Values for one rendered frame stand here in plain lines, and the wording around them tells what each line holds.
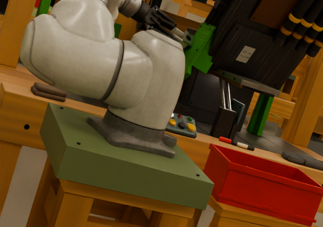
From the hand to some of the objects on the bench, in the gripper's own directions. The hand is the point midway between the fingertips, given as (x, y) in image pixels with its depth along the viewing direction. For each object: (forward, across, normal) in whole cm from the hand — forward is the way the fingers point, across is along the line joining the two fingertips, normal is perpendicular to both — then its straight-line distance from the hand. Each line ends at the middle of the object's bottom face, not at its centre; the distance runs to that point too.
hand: (180, 38), depth 224 cm
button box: (+5, -43, +3) cm, 44 cm away
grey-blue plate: (+31, -26, +5) cm, 41 cm away
